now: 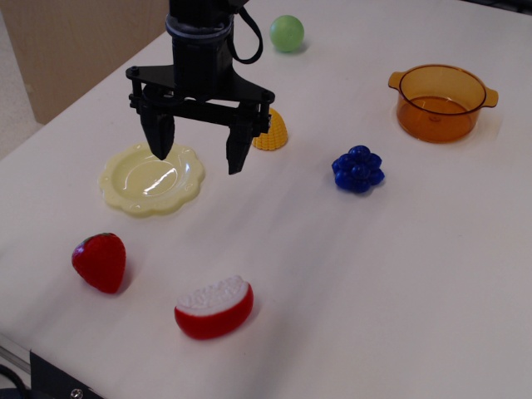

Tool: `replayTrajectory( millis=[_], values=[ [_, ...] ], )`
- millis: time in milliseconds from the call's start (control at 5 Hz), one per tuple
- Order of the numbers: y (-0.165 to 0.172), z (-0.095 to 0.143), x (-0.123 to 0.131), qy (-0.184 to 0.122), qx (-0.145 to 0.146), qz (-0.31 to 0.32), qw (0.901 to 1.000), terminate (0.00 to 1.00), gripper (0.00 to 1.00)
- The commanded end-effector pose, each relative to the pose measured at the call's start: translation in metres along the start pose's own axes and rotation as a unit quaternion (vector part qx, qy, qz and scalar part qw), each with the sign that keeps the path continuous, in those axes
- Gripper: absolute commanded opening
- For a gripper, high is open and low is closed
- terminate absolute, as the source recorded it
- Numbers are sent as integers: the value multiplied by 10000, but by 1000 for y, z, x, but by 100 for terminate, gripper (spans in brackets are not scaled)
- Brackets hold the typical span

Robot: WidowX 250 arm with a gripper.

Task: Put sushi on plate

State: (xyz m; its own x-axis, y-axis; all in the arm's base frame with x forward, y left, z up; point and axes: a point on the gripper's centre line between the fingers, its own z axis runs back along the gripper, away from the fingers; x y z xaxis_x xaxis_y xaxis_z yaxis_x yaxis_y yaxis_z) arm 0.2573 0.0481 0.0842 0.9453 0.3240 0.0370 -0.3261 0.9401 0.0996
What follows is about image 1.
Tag green ball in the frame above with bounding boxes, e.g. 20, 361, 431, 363
269, 15, 305, 52

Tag black metal table bracket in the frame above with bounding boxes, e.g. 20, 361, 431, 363
30, 352, 103, 399

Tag blue toy grapes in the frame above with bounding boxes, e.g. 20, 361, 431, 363
332, 145, 385, 194

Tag pale yellow scalloped plate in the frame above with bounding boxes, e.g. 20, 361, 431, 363
98, 143, 205, 217

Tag red and white toy sushi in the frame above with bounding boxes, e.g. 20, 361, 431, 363
175, 275, 254, 340

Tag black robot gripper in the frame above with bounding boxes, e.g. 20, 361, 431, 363
126, 32, 274, 175

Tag orange transparent toy pot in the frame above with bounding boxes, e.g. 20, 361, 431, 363
388, 64, 499, 144

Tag black cable at corner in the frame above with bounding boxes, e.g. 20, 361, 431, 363
0, 363, 31, 399

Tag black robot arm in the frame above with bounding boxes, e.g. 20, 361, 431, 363
126, 1, 275, 175

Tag red toy strawberry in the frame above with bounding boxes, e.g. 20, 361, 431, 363
71, 233, 126, 294

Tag yellow toy corn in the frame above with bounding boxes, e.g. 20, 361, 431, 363
252, 108, 288, 150

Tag black cable loop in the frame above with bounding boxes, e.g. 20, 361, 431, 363
229, 4, 265, 66

